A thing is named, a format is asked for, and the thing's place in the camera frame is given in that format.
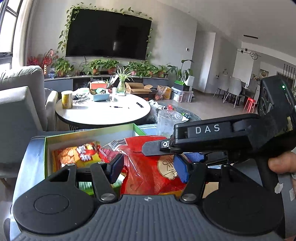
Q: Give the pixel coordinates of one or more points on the clear plastic storage bin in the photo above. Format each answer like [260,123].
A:
[180,96]

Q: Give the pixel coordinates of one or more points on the red flower decoration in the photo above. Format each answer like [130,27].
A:
[44,61]

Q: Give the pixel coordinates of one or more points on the glass vase with plant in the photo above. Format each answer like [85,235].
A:
[122,74]

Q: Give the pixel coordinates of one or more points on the person's right hand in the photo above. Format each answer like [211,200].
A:
[285,163]

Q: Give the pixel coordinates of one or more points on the white dining chair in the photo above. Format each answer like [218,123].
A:
[234,89]

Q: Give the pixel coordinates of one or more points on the yellow tin can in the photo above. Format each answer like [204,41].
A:
[67,99]

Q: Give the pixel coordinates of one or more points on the open cardboard box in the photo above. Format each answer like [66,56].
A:
[137,88]

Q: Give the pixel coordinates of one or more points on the white round table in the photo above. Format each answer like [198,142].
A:
[117,110]

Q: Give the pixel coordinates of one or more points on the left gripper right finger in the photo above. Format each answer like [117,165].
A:
[194,177]

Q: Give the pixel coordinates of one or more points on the light blue plastic basket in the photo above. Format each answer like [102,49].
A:
[101,95]

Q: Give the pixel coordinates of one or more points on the red snack bag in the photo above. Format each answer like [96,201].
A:
[144,175]

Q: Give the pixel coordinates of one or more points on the wall mounted black television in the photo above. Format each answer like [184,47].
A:
[95,33]

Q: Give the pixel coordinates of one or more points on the green cardboard snack box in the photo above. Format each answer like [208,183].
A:
[102,135]

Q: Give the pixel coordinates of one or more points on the orange cracker snack pack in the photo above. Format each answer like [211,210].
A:
[82,156]

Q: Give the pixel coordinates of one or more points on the red stool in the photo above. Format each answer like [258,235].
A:
[250,105]

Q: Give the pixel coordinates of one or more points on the dark tv console cabinet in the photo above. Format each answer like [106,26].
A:
[73,83]

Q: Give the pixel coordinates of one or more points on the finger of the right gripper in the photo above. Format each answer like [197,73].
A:
[156,148]

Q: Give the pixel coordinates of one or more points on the grey armchair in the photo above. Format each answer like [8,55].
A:
[27,109]

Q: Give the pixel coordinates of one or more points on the blue striped tablecloth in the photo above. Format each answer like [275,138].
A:
[235,206]

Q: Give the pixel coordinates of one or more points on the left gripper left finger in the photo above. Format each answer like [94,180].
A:
[103,176]

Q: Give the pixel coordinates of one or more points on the dark round coffee table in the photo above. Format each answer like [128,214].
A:
[157,106]

